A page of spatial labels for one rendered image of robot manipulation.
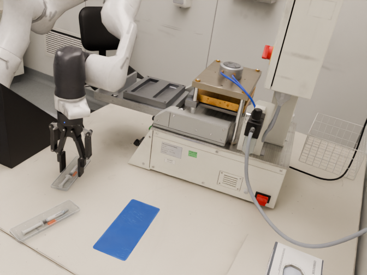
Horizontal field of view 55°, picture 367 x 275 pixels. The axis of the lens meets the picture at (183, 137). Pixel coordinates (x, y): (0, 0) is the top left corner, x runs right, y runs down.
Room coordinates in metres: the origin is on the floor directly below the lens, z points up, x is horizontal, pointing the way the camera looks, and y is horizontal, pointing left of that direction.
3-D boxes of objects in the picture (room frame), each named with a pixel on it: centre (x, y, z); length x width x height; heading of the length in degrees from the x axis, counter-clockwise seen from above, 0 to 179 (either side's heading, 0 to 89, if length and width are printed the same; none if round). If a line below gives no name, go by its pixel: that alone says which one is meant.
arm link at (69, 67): (0.99, 0.34, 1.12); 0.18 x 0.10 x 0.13; 166
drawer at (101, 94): (1.23, 0.17, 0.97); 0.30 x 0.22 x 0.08; 75
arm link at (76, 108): (0.92, 0.33, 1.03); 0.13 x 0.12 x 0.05; 173
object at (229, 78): (1.12, -0.15, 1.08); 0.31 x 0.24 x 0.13; 165
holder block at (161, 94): (1.22, 0.13, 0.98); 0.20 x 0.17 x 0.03; 165
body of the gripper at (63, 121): (0.94, 0.35, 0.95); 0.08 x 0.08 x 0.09
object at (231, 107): (1.14, -0.12, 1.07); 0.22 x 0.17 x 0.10; 165
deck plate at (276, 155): (1.14, -0.16, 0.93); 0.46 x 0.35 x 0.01; 75
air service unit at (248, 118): (0.90, -0.19, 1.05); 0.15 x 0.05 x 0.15; 165
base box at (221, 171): (1.14, -0.11, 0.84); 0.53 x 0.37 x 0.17; 75
